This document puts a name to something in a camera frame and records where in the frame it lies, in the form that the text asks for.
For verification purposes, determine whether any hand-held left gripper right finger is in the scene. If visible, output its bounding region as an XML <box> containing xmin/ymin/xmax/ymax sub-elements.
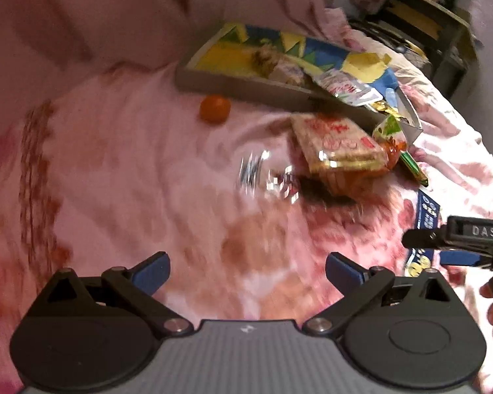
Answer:
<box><xmin>303</xmin><ymin>251</ymin><xmax>461</xmax><ymax>335</ymax></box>

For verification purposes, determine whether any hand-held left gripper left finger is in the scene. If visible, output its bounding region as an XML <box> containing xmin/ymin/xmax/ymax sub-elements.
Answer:
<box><xmin>35</xmin><ymin>251</ymin><xmax>196</xmax><ymax>337</ymax></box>

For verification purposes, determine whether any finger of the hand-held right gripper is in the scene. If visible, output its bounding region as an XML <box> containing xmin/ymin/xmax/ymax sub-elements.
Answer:
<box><xmin>439</xmin><ymin>250</ymin><xmax>493</xmax><ymax>272</ymax></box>
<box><xmin>402</xmin><ymin>229</ymin><xmax>450</xmax><ymax>250</ymax></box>

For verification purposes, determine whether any dark blue sachet packet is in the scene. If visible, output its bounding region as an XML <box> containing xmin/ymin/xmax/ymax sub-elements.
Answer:
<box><xmin>403</xmin><ymin>191</ymin><xmax>441</xmax><ymax>278</ymax></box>

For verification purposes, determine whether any green yellow snack stick packet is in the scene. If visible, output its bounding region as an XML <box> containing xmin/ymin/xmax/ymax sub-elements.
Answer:
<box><xmin>398</xmin><ymin>152</ymin><xmax>430</xmax><ymax>186</ymax></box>

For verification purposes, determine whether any dark seaweed snack packet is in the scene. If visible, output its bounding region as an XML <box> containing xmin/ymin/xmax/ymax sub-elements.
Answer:
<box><xmin>236</xmin><ymin>152</ymin><xmax>358</xmax><ymax>208</ymax></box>

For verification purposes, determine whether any orange chips snack bag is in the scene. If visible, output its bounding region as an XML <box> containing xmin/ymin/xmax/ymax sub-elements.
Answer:
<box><xmin>372</xmin><ymin>115</ymin><xmax>410</xmax><ymax>170</ymax></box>

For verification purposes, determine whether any red rice cracker pack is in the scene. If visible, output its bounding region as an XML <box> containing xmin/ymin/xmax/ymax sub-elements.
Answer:
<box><xmin>291</xmin><ymin>114</ymin><xmax>389</xmax><ymax>195</ymax></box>

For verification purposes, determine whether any gold foil snack packet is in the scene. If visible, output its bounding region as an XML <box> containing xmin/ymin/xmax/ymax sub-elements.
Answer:
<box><xmin>370</xmin><ymin>99</ymin><xmax>406</xmax><ymax>120</ymax></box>

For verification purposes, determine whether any clear white snack packet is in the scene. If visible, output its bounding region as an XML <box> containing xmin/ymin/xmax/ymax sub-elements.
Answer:
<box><xmin>312</xmin><ymin>70</ymin><xmax>384</xmax><ymax>106</ymax></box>

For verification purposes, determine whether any rice cracker packet white label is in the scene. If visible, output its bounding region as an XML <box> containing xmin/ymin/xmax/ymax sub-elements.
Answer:
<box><xmin>250</xmin><ymin>44</ymin><xmax>310</xmax><ymax>85</ymax></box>

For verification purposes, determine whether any blue yellow printed cardboard box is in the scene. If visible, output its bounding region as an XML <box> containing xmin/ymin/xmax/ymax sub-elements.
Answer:
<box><xmin>175</xmin><ymin>22</ymin><xmax>424</xmax><ymax>145</ymax></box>

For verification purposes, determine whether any pink floral blanket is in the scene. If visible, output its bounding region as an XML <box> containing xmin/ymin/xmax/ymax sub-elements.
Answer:
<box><xmin>0</xmin><ymin>8</ymin><xmax>493</xmax><ymax>394</ymax></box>

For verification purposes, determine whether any small orange tangerine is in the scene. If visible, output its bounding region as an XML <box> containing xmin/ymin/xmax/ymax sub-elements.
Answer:
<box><xmin>200</xmin><ymin>95</ymin><xmax>231</xmax><ymax>124</ymax></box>

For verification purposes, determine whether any dark wooden desk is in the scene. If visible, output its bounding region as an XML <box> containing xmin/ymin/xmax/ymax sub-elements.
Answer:
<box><xmin>365</xmin><ymin>0</ymin><xmax>479</xmax><ymax>91</ymax></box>

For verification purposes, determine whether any pink curtain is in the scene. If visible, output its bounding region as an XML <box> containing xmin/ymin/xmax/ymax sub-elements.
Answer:
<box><xmin>0</xmin><ymin>0</ymin><xmax>327</xmax><ymax>91</ymax></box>

